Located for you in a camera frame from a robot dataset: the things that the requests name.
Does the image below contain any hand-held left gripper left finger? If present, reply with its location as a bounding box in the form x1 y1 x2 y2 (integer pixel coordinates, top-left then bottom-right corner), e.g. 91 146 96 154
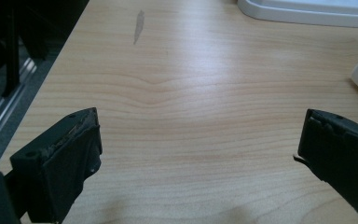
9 106 103 224

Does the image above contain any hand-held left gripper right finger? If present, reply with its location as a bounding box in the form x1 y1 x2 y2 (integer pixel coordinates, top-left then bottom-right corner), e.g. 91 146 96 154
293 108 358 224

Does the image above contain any black stand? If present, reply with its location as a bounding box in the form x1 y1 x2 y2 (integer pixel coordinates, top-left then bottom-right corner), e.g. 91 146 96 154
0 0 90 98

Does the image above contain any white tray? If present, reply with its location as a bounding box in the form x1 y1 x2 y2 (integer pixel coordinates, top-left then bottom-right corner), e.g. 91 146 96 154
236 0 358 30

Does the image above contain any metal floor rail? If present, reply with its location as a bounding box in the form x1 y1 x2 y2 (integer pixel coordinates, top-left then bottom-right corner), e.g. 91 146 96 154
0 57 38 161

